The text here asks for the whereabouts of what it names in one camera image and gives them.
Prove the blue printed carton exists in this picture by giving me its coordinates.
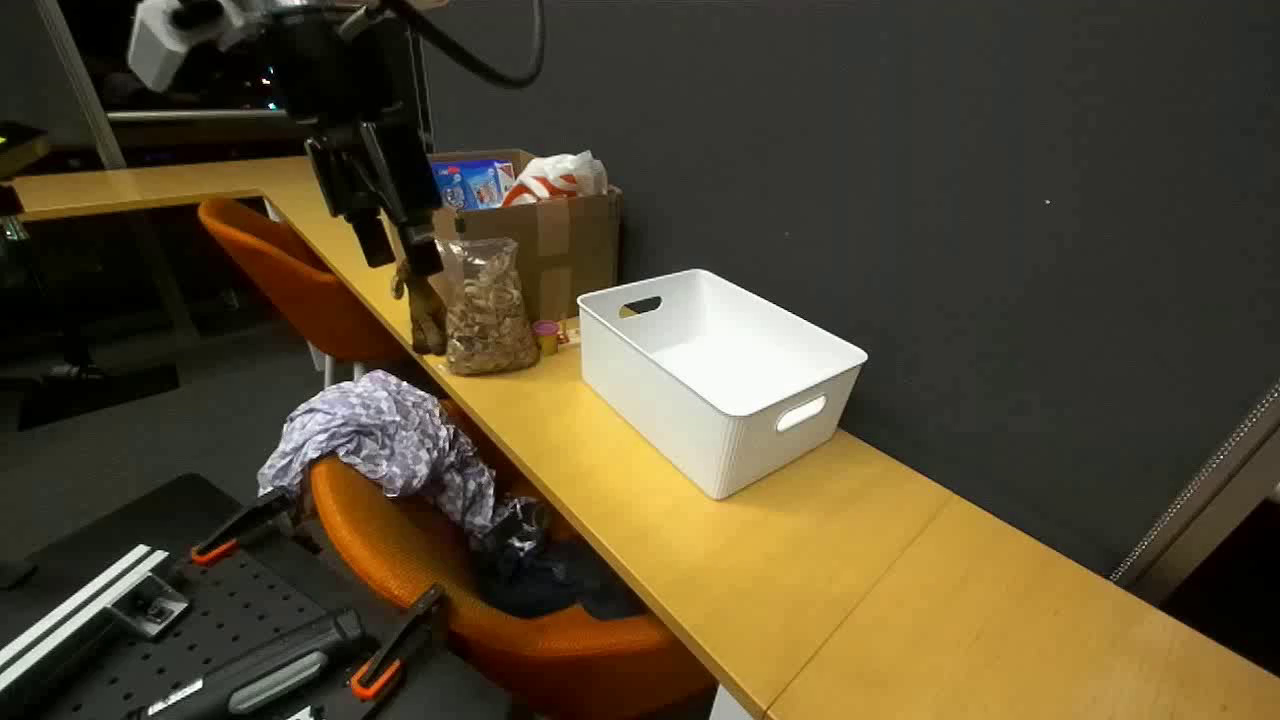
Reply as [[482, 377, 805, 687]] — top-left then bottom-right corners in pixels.
[[431, 157, 523, 217]]

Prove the clear plastic bag of rubber bands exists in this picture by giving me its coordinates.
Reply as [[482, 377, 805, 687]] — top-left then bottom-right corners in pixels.
[[434, 234, 543, 379]]

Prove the purple white patterned cloth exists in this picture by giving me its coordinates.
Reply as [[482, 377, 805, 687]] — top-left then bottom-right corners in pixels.
[[253, 369, 502, 540]]

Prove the white plastic bin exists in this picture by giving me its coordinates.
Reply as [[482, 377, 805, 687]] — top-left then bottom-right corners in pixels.
[[570, 262, 872, 505]]

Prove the small metal bracket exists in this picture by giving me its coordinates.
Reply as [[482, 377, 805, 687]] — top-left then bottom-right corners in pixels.
[[106, 573, 197, 643]]

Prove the aluminium extrusion rail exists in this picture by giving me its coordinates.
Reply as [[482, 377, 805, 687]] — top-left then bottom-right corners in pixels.
[[0, 540, 175, 696]]

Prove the black perforated work board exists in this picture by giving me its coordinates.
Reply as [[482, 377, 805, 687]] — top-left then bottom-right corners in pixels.
[[0, 471, 519, 720]]

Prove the black floor stand base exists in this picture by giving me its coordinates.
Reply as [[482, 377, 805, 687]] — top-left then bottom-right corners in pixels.
[[0, 352, 182, 437]]

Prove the brown moose plush toy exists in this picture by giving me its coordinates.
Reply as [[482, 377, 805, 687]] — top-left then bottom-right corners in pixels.
[[392, 253, 450, 361]]

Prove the white red plastic bag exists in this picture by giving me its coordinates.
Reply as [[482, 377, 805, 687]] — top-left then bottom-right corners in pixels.
[[498, 149, 615, 212]]

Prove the small pink item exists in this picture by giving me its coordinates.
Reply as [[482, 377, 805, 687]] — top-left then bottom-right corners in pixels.
[[530, 317, 580, 355]]

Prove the orange chair with cloth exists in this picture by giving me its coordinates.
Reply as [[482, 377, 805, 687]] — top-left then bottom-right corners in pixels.
[[304, 455, 720, 720]]

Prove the grey window frame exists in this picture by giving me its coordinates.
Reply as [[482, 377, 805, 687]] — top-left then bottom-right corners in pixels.
[[1108, 385, 1280, 607]]

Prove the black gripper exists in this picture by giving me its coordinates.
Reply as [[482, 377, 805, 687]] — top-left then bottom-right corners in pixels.
[[253, 7, 449, 280]]

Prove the dark bundled cloth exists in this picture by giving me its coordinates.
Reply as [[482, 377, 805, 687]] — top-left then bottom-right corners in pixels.
[[469, 493, 650, 622]]

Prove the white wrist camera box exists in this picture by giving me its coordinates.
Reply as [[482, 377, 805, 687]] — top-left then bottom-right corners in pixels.
[[123, 0, 228, 97]]

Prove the brown cardboard box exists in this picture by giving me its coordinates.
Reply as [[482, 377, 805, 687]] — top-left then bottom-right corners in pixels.
[[426, 149, 627, 327]]

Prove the black orange clamp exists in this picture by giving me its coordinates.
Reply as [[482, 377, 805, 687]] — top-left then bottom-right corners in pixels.
[[345, 584, 456, 708], [182, 493, 304, 573]]

